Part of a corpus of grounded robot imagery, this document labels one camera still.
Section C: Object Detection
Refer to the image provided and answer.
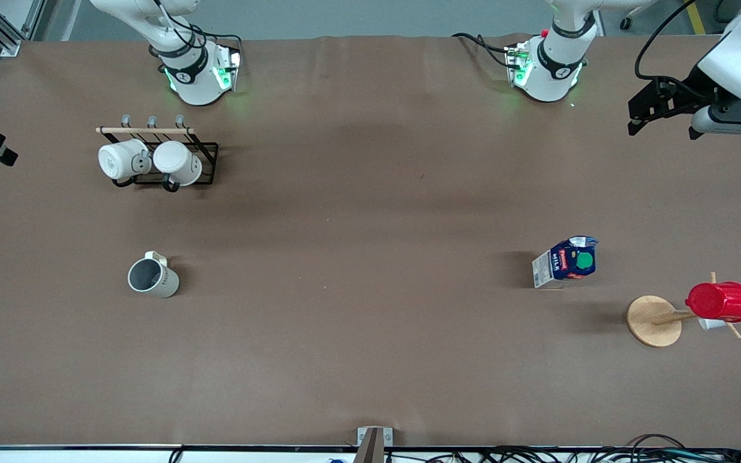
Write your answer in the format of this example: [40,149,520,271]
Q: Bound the blue milk carton green cap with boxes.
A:
[531,235,600,290]

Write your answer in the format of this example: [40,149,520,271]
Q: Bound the red plastic cup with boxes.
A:
[685,282,741,324]

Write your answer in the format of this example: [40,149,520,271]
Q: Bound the wooden mug tree stand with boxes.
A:
[626,272,741,349]

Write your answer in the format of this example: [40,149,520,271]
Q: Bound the white mug with grey inside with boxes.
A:
[127,251,180,299]

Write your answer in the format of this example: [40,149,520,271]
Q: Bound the brown table cover sheet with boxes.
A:
[0,33,741,449]

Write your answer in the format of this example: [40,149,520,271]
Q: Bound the white mug with grey handle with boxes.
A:
[98,139,153,183]

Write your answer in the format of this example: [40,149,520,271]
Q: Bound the black left arm base cable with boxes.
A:
[452,32,514,69]

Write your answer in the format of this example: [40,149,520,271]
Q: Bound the white mug with black handle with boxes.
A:
[152,140,203,193]

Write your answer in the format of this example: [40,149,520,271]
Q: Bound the black wire mug rack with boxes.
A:
[96,114,219,192]

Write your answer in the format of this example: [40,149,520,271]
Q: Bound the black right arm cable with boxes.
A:
[151,0,244,73]

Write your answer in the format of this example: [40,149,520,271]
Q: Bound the black cable bundle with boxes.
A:
[435,434,741,463]

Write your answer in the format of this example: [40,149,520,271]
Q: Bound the grey metal mount bracket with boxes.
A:
[356,426,394,463]

